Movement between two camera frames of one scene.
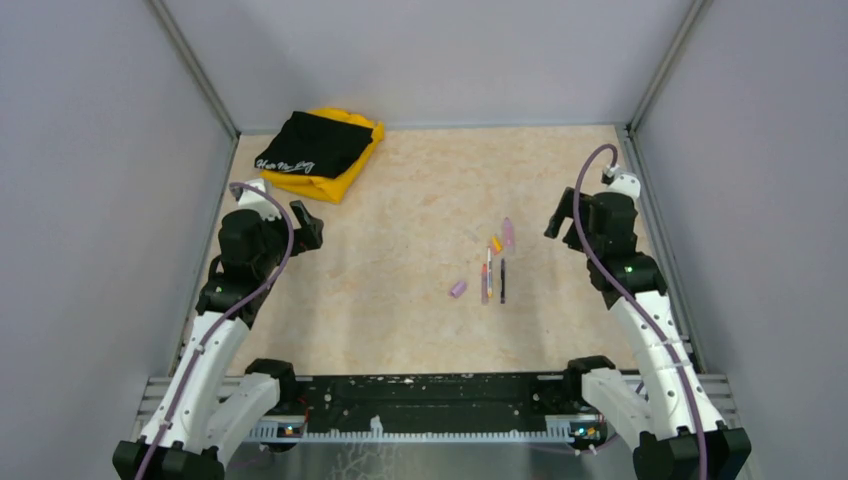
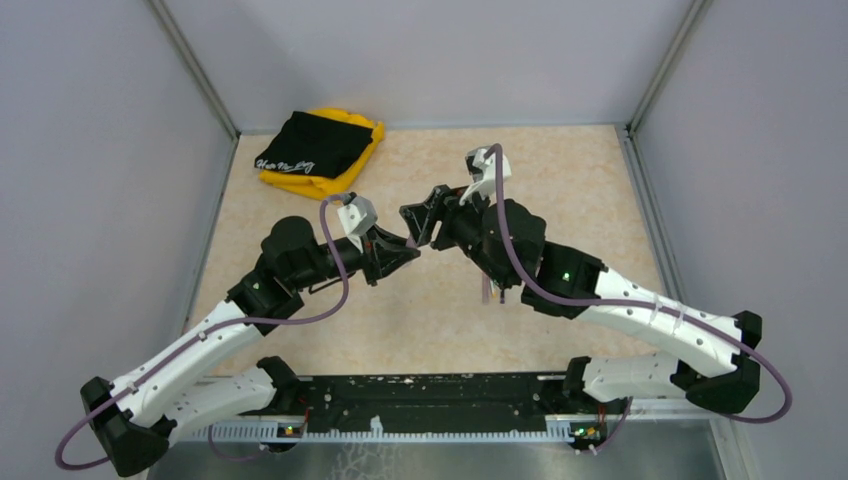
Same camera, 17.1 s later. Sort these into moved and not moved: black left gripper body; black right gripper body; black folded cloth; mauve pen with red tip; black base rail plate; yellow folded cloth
Moved: black left gripper body; black right gripper body
Not moved: mauve pen with red tip; yellow folded cloth; black base rail plate; black folded cloth
